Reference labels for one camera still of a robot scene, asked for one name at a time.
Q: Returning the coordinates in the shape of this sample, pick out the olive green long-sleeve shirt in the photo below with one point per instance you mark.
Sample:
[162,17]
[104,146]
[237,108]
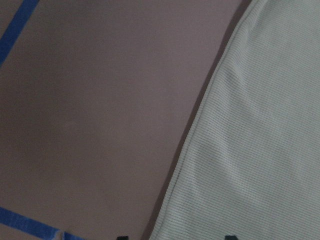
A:
[250,164]

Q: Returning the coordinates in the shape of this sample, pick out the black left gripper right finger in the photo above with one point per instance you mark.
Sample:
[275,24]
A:
[230,237]

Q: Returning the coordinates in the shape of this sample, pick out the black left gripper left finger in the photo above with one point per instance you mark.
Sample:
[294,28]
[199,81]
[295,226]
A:
[122,238]

